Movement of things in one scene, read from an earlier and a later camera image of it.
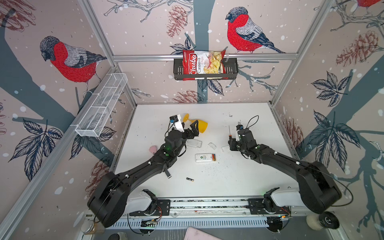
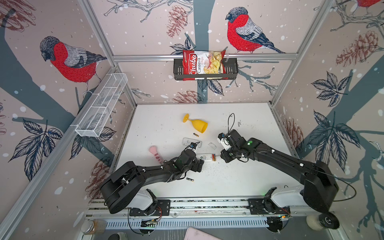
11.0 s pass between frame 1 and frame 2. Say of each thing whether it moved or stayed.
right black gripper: moved
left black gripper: moved
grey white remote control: stayed
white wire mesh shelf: stayed
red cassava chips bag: stayed
